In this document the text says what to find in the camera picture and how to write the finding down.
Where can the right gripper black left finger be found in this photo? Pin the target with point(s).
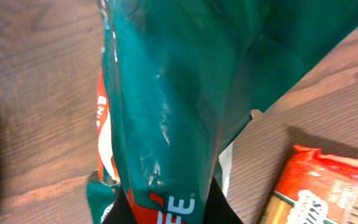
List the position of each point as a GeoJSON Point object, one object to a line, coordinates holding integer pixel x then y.
{"type": "Point", "coordinates": [121, 212]}

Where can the red spaghetti pasta pack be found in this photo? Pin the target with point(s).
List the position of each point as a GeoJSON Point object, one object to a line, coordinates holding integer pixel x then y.
{"type": "Point", "coordinates": [315, 188]}

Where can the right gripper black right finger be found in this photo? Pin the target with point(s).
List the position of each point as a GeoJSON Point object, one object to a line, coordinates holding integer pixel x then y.
{"type": "Point", "coordinates": [218, 211]}

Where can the green Nescafe coffee bag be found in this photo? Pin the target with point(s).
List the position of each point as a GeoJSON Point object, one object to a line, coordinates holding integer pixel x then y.
{"type": "Point", "coordinates": [177, 84]}

